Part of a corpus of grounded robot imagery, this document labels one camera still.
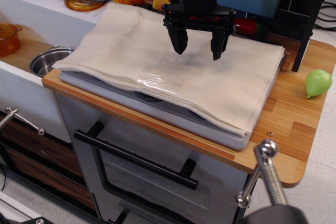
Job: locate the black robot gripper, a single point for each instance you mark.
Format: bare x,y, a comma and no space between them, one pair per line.
204,15

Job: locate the cream cloth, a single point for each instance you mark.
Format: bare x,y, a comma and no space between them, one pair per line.
130,48

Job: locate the red toy pepper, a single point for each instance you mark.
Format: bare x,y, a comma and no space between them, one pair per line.
250,27

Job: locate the small yellow toy vegetable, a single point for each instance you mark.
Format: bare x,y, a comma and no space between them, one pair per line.
157,4

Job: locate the white toy stove top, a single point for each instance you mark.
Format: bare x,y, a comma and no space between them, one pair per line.
157,106

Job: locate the orange transparent plate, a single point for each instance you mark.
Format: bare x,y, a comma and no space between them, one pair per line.
84,5

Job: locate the green plastic pear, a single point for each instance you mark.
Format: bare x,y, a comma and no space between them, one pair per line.
317,82

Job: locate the silver clamp screw right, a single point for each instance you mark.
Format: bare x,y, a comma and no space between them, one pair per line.
265,169

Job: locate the stainless steel pot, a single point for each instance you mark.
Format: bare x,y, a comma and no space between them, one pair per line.
43,63

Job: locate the white toy oven door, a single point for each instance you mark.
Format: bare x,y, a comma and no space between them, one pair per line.
128,169

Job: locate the orange transparent pot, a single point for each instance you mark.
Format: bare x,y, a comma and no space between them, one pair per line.
10,42

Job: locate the wooden drawer cabinet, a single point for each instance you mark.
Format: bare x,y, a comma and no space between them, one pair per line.
47,162

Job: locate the black metal frame post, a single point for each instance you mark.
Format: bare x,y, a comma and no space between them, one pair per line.
307,35

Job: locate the black oven door handle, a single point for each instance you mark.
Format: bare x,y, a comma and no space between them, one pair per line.
182,177

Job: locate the silver clamp handle left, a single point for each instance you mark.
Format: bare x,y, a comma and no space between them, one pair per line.
14,113

